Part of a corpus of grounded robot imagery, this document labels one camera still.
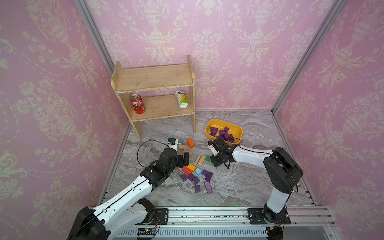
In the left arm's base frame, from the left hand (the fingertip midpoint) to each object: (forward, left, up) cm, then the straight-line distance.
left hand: (183, 154), depth 81 cm
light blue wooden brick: (-5, -8, -12) cm, 15 cm away
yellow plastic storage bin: (+24, -35, -9) cm, 43 cm away
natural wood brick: (+13, +2, -14) cm, 19 cm away
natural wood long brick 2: (+2, -11, -12) cm, 16 cm away
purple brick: (+25, -20, -11) cm, 34 cm away
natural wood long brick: (+2, -8, -12) cm, 15 cm away
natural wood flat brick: (+8, -4, -13) cm, 15 cm away
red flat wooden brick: (-3, -2, -13) cm, 14 cm away
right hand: (+3, -19, -13) cm, 23 cm away
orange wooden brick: (+15, -3, -12) cm, 19 cm away
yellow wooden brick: (-2, -5, -13) cm, 14 cm away
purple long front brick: (-13, -14, -14) cm, 24 cm away
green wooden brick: (+4, -14, -13) cm, 20 cm away
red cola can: (+22, +26, +16) cm, 38 cm away
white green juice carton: (+31, +2, +12) cm, 33 cm away
